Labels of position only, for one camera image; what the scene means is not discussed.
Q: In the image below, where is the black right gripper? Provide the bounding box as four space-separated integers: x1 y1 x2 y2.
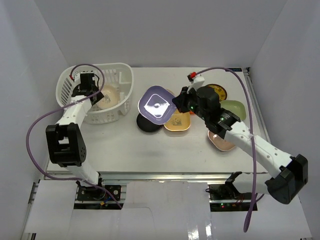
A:
172 86 209 122

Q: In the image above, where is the yellow square panda dish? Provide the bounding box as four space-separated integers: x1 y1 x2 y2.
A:
164 109 191 132

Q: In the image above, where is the purple square panda dish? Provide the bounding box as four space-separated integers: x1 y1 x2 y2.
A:
137 85 177 125

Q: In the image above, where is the cream square panda dish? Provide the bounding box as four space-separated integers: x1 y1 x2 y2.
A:
96 85 120 110

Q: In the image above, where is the pink square panda dish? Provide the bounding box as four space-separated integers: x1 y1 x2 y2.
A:
207 131 236 152

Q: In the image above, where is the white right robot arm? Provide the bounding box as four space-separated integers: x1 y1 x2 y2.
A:
172 86 308 205

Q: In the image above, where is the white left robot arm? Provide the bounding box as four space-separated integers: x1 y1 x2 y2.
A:
45 72 106 200

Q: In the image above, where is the cream floral round plate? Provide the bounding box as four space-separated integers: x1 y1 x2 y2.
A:
166 89 175 97

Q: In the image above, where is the white plastic dish basket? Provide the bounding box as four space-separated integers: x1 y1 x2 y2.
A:
55 62 134 125

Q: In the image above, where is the black round plate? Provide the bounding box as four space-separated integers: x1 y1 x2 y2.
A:
136 113 163 133

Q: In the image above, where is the yellow patterned round plate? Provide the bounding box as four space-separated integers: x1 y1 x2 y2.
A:
207 83 228 102

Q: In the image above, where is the green square panda dish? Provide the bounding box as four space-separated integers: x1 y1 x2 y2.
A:
220 100 247 121

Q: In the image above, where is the blue table label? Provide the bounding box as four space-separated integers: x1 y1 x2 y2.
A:
225 67 243 72

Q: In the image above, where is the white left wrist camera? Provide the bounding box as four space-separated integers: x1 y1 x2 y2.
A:
69 71 96 82

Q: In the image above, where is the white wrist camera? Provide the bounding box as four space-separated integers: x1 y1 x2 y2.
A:
187 72 205 94
69 71 96 82

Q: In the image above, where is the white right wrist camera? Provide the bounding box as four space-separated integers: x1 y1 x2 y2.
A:
187 72 205 94

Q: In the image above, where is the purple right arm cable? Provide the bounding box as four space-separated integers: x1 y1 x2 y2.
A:
194 66 266 233

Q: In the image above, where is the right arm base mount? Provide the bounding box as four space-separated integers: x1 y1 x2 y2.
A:
205 172 251 213

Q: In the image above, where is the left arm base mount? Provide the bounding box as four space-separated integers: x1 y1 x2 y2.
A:
74 187 120 210

